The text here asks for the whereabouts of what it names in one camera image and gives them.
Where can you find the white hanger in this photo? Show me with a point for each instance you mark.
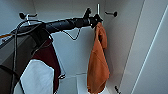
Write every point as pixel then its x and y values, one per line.
pixel 98 9
pixel 28 20

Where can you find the orange garment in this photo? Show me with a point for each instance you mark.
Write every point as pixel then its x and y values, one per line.
pixel 98 66

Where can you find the white wardrobe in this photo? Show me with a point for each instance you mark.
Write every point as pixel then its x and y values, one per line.
pixel 76 50

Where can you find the white shelf box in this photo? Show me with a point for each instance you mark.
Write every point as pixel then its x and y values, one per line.
pixel 80 85

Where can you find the maroon white jacket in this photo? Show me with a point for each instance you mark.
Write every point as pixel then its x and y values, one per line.
pixel 43 73

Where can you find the small black fitting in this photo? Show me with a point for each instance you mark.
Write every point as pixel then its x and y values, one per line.
pixel 117 89

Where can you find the thin orange strip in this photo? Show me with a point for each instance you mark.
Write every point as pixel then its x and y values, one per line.
pixel 4 35

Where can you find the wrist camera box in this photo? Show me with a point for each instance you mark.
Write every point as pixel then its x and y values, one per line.
pixel 87 12

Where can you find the black wall hook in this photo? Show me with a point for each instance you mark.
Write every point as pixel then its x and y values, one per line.
pixel 112 14
pixel 23 15

